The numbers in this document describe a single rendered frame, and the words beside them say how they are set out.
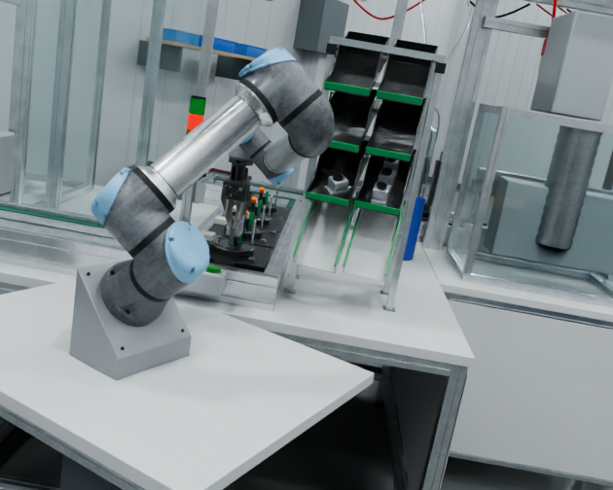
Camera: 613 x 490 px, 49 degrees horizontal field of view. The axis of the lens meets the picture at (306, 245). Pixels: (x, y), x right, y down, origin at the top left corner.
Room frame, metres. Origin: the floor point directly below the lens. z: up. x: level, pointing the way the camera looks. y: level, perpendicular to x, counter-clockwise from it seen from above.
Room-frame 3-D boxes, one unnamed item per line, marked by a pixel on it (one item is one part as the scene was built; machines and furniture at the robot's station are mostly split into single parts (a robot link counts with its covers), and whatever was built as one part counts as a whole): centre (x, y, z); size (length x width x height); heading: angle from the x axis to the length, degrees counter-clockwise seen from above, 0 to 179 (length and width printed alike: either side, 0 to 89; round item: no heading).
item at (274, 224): (2.54, 0.22, 1.01); 0.24 x 0.24 x 0.13; 89
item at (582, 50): (2.77, -0.94, 1.50); 0.38 x 0.21 x 0.88; 179
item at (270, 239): (2.30, 0.22, 1.01); 0.24 x 0.24 x 0.13; 89
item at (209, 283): (1.83, 0.32, 0.93); 0.21 x 0.07 x 0.06; 89
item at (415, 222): (2.83, -0.38, 0.99); 0.16 x 0.16 x 0.27
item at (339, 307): (2.49, 0.22, 0.84); 1.50 x 1.41 x 0.03; 89
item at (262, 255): (2.04, 0.23, 0.96); 0.24 x 0.24 x 0.02; 89
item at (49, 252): (1.89, 0.51, 0.91); 0.89 x 0.06 x 0.11; 89
